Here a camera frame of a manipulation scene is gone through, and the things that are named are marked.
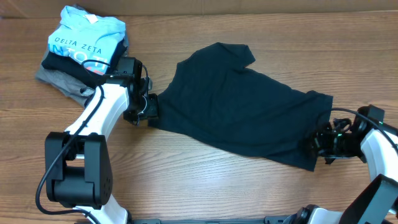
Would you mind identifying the dark teal t-shirt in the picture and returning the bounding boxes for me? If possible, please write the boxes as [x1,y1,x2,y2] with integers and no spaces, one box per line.
[148,42,333,171]

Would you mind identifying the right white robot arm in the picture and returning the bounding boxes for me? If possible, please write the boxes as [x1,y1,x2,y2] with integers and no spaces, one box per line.
[286,114,397,224]

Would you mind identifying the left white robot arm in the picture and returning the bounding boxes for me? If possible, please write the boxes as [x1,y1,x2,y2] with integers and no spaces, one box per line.
[36,83,159,223]

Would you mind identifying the grey folded garment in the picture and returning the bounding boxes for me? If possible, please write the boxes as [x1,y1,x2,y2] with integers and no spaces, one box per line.
[35,37,129,106]

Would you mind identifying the light blue folded t-shirt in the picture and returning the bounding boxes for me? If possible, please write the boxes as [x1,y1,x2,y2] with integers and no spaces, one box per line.
[48,6,126,75]

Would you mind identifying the black folded garment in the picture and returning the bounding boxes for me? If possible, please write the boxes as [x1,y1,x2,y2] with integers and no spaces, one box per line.
[41,39,128,88]

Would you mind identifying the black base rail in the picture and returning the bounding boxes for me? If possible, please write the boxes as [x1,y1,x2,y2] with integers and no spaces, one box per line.
[74,205,352,224]

